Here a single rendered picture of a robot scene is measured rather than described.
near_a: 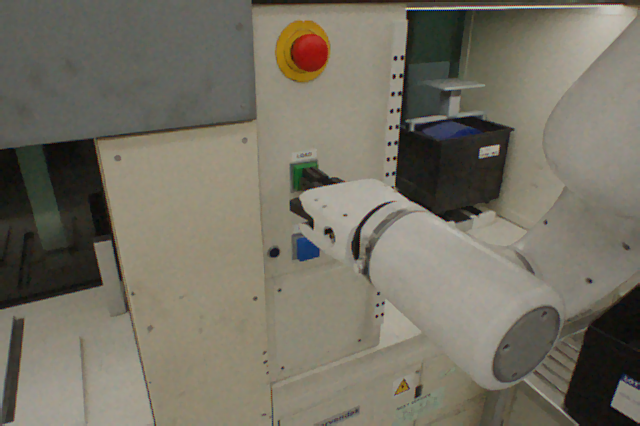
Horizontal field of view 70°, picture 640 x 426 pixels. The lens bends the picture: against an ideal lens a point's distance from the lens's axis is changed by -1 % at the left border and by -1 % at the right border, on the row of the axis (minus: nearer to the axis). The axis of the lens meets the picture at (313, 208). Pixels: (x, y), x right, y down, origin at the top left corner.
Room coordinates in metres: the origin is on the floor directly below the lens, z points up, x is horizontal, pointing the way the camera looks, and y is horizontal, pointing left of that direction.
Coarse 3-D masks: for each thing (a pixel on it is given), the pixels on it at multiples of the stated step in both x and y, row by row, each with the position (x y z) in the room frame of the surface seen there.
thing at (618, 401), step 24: (624, 312) 0.68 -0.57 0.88; (600, 336) 0.57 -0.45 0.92; (624, 336) 0.71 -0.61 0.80; (576, 360) 0.59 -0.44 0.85; (600, 360) 0.56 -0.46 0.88; (624, 360) 0.53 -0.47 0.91; (576, 384) 0.58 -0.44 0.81; (600, 384) 0.55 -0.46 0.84; (624, 384) 0.52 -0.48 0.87; (576, 408) 0.57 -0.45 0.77; (600, 408) 0.54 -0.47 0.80; (624, 408) 0.52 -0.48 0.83
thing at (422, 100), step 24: (288, 24) 0.54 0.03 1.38; (312, 24) 0.55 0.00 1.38; (288, 48) 0.54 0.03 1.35; (288, 72) 0.54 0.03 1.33; (312, 72) 0.55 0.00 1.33; (408, 72) 1.67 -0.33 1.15; (432, 72) 1.56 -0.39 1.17; (408, 96) 1.66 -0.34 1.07; (432, 96) 1.55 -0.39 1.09; (408, 408) 0.64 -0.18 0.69; (432, 408) 0.67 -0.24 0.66
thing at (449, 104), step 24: (456, 96) 1.09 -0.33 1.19; (408, 120) 1.06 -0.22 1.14; (432, 120) 1.07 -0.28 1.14; (456, 120) 1.22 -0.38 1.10; (480, 120) 1.15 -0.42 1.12; (408, 144) 1.07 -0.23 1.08; (432, 144) 0.99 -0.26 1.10; (456, 144) 0.99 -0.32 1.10; (480, 144) 1.02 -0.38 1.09; (504, 144) 1.06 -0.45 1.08; (408, 168) 1.06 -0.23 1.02; (432, 168) 0.98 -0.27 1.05; (456, 168) 0.99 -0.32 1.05; (480, 168) 1.03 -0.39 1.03; (408, 192) 1.09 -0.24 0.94; (432, 192) 0.98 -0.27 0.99; (456, 192) 1.00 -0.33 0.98; (480, 192) 1.03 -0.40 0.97
